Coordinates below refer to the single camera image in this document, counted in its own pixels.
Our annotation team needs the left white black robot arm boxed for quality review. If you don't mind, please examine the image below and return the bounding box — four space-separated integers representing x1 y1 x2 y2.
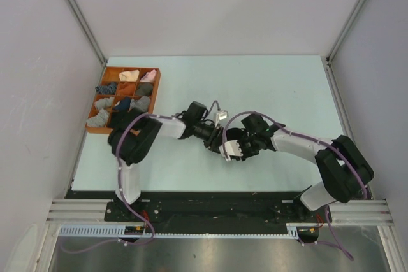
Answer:
108 101 228 221

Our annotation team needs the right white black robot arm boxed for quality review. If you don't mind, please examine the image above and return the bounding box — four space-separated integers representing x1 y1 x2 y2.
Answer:
238 114 374 222

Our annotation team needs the grey striped rolled cloth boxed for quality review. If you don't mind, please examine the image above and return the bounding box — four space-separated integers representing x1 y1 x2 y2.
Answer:
129 96 151 112

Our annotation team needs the dark grey rolled cloth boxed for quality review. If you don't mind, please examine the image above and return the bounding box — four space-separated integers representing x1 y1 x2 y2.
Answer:
135 83 154 97

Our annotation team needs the pink white rolled cloth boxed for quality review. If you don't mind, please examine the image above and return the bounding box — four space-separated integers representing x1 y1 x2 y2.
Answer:
140 69 157 83

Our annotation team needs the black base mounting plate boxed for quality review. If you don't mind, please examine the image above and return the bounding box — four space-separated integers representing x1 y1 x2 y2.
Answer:
66 190 332 234

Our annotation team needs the navy blue rolled cloth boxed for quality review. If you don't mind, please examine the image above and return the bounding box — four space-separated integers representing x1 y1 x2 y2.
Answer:
113 97 132 111

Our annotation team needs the orange rolled cloth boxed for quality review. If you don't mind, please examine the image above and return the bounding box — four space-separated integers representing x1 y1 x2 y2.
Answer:
117 82 136 96

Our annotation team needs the orange wooden divided tray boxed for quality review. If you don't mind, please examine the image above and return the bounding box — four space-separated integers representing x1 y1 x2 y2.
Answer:
85 66 161 134

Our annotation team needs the cream rolled cloth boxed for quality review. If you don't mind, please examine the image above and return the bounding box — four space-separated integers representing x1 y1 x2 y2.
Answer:
119 70 140 82

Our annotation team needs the navy striped rolled cloth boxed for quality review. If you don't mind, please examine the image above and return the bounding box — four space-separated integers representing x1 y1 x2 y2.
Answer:
95 82 118 95

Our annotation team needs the grey striped corner cloth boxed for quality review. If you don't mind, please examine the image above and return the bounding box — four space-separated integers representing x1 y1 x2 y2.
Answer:
86 109 109 127

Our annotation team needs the light grey rolled cloth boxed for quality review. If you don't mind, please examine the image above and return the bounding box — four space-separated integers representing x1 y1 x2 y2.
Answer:
94 97 114 110

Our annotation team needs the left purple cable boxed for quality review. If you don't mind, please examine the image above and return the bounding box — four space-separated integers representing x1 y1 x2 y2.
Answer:
59 101 221 254

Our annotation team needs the aluminium frame rail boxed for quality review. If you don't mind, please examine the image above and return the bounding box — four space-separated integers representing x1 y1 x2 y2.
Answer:
47 199 394 226

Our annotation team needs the white slotted cable duct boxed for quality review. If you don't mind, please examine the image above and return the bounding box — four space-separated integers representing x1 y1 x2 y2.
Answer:
59 223 310 240

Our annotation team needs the right aluminium corner post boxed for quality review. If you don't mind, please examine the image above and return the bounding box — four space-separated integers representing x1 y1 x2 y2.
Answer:
325 0 368 64

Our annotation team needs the aluminium corner post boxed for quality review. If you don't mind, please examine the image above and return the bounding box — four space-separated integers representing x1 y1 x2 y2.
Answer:
325 0 368 64
65 0 107 66

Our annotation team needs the left aluminium corner post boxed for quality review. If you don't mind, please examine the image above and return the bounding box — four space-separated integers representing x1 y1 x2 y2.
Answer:
65 0 107 66

